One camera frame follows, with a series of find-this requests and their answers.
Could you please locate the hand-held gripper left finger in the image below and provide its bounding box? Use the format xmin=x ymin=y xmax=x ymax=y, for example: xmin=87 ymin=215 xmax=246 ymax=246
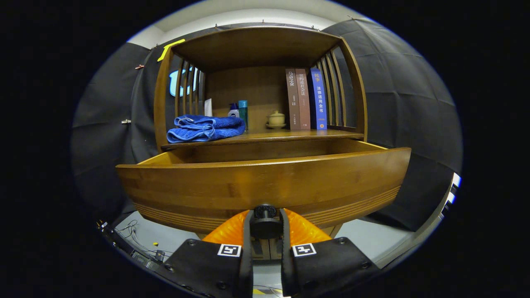
xmin=164 ymin=209 xmax=254 ymax=298

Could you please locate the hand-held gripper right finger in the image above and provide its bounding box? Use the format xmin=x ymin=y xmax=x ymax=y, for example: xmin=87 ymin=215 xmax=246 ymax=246
xmin=279 ymin=208 xmax=381 ymax=298

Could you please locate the wooden drawer with black knob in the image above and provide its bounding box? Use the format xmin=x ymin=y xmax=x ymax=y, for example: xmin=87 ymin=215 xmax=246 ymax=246
xmin=116 ymin=139 xmax=412 ymax=240

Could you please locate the wooden cabinet door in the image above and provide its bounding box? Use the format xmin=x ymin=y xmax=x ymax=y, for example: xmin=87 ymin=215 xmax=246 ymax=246
xmin=194 ymin=230 xmax=270 ymax=261
xmin=268 ymin=223 xmax=344 ymax=261

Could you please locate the wooden countertop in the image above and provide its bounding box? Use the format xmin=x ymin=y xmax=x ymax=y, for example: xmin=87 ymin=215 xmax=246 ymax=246
xmin=161 ymin=128 xmax=365 ymax=150

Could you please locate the brown wooden cabinet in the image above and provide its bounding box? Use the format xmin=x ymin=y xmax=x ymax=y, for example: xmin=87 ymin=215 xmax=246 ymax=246
xmin=153 ymin=26 xmax=369 ymax=261

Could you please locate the folded blue towel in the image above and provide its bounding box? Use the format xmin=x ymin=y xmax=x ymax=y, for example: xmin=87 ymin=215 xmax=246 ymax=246
xmin=166 ymin=115 xmax=246 ymax=144

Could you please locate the beige lidded teacup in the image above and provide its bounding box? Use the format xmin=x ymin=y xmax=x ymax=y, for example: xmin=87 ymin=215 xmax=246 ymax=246
xmin=266 ymin=110 xmax=287 ymax=130

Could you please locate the dark brown book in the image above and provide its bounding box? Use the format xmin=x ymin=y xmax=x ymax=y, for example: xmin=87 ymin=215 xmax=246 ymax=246
xmin=285 ymin=68 xmax=301 ymax=131

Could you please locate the reddish brown book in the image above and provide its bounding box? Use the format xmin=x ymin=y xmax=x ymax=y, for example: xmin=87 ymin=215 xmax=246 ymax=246
xmin=295 ymin=68 xmax=311 ymax=130

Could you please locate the blue book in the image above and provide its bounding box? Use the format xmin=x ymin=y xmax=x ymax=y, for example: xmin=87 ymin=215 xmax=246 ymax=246
xmin=308 ymin=67 xmax=328 ymax=130

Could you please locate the thin grey floor cable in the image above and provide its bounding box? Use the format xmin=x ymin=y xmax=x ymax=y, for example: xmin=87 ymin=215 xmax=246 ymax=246
xmin=115 ymin=219 xmax=166 ymax=259

